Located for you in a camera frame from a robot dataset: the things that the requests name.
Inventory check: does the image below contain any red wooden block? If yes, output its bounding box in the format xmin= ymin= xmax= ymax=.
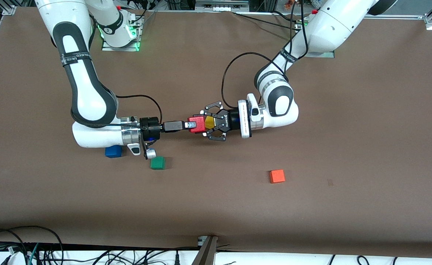
xmin=188 ymin=116 xmax=206 ymax=134

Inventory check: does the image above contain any blue wooden block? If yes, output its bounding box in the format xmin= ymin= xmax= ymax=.
xmin=105 ymin=145 xmax=123 ymax=159

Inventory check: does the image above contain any orange wooden block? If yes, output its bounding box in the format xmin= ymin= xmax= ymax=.
xmin=269 ymin=169 xmax=286 ymax=184

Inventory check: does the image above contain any grey power strip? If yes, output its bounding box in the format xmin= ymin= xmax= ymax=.
xmin=196 ymin=0 xmax=250 ymax=11

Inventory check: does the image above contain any aluminium profile bar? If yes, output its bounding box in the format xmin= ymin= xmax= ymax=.
xmin=192 ymin=236 xmax=218 ymax=265

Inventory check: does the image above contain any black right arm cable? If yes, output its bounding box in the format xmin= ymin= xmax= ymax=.
xmin=91 ymin=95 xmax=163 ymax=130

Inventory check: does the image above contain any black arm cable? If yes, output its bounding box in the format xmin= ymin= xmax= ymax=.
xmin=221 ymin=0 xmax=309 ymax=109
xmin=91 ymin=95 xmax=163 ymax=130

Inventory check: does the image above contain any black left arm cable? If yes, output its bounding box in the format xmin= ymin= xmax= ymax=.
xmin=221 ymin=0 xmax=309 ymax=109

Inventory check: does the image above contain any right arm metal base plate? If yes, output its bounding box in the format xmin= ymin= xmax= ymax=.
xmin=101 ymin=15 xmax=142 ymax=52

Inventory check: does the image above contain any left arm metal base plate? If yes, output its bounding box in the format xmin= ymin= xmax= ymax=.
xmin=306 ymin=51 xmax=335 ymax=59

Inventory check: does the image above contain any teal network cable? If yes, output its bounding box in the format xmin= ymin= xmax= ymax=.
xmin=28 ymin=243 xmax=40 ymax=265

